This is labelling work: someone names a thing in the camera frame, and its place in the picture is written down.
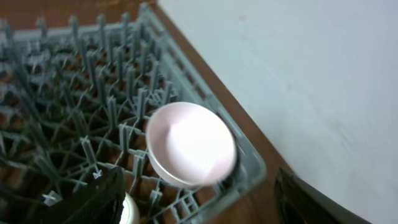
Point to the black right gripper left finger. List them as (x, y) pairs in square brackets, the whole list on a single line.
[(99, 202)]

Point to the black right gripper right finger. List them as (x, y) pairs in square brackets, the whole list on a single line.
[(298, 202)]

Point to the cream cup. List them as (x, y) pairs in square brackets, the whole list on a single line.
[(130, 213)]

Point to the pink bowl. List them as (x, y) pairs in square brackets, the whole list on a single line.
[(189, 145)]

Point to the grey plastic dish rack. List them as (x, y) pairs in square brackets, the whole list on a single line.
[(75, 104)]

